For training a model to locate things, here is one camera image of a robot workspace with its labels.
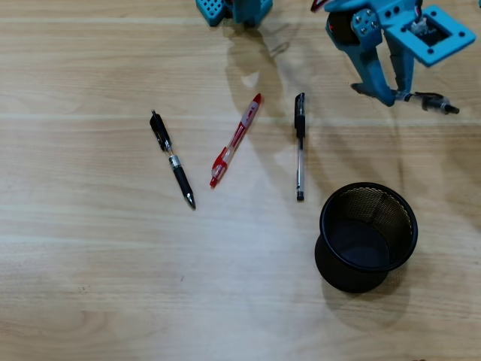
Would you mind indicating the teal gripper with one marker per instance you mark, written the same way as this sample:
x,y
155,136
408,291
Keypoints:
x,y
365,56

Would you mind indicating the grey grip clear retractable pen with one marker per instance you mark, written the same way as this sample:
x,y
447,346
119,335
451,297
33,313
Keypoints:
x,y
432,101

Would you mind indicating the clear capped black gel pen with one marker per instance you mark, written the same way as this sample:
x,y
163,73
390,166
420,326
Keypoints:
x,y
300,124

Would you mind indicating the red white retractable pen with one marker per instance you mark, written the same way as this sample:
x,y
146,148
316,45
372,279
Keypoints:
x,y
236,139

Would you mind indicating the black rubber grip retractable pen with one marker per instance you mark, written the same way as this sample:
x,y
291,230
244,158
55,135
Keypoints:
x,y
182,180

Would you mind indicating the teal robot base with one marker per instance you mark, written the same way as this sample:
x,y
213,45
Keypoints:
x,y
244,9

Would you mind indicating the black mesh pen holder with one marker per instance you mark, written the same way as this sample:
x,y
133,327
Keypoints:
x,y
353,270

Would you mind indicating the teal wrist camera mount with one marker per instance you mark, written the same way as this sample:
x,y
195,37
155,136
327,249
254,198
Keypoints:
x,y
454,41

